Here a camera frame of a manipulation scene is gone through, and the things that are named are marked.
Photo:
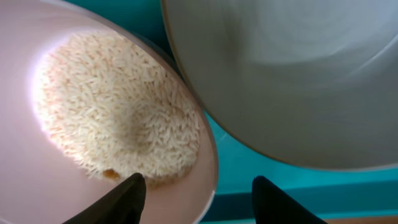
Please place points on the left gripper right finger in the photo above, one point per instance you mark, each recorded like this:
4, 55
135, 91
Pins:
271, 205

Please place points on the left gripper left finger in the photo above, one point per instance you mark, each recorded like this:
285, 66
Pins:
122, 205

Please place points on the pink bowl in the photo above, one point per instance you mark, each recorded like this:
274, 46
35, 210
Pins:
39, 184

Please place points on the rice pile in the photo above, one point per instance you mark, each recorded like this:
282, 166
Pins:
108, 105

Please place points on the teal serving tray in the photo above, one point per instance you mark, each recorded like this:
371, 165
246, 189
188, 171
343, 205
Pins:
326, 193

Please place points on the grey bowl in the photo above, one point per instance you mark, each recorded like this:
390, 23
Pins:
307, 83

